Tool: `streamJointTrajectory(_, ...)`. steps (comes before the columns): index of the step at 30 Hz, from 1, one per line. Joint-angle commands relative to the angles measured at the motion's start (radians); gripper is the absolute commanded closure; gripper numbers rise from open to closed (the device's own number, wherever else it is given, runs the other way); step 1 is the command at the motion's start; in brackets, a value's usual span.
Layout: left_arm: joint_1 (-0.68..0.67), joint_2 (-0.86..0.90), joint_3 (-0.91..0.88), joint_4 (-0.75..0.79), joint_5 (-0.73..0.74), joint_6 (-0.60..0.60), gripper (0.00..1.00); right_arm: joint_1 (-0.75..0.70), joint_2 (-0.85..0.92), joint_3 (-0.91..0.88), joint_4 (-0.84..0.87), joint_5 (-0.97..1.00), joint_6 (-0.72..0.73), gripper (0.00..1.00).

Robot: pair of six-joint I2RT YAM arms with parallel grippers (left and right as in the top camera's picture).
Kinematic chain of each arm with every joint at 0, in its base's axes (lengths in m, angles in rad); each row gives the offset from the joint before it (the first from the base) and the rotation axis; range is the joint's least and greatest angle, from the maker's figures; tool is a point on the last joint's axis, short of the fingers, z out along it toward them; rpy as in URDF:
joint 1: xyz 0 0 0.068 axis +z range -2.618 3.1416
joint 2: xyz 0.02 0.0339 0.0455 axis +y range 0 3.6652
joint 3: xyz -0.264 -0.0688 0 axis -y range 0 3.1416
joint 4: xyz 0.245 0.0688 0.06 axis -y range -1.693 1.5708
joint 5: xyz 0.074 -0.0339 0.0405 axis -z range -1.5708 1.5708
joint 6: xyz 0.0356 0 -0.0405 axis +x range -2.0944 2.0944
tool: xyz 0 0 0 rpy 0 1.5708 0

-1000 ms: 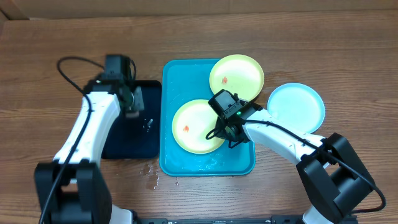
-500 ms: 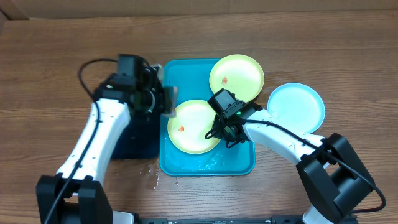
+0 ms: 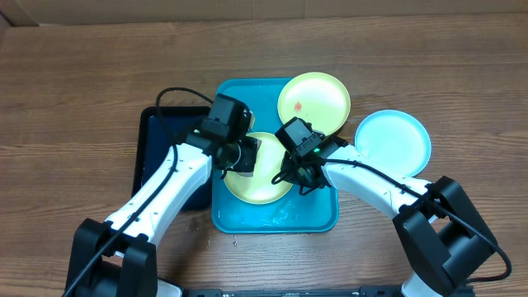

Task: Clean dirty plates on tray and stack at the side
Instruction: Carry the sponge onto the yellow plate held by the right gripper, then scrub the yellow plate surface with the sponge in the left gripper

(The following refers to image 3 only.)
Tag light blue plate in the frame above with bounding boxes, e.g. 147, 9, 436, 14
354, 110, 432, 177

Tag yellow-green plate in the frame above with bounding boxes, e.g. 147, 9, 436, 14
224, 132, 292, 205
277, 72, 351, 135

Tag black water tray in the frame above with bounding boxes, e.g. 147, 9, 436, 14
132, 106, 212, 211

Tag teal plastic tray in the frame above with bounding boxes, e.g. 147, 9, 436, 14
212, 78, 339, 234

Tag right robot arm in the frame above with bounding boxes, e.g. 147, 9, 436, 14
276, 134, 503, 296

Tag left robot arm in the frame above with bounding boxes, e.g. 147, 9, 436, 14
64, 120, 258, 297

